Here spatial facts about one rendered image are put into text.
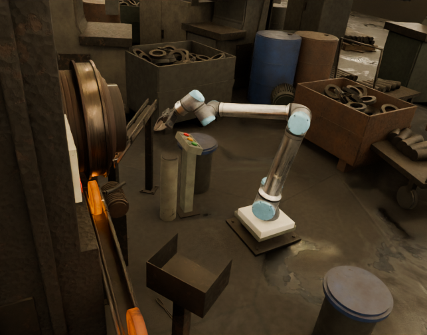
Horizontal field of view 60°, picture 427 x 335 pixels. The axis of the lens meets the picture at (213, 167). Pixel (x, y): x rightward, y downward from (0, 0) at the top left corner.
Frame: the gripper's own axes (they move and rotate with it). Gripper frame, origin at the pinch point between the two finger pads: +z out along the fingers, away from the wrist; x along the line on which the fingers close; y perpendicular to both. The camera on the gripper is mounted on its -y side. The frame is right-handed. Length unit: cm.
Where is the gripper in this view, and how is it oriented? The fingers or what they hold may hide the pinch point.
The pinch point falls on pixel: (155, 129)
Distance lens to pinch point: 240.3
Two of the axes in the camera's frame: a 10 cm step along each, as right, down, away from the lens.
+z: -7.8, 5.0, 3.9
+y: -0.4, -6.5, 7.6
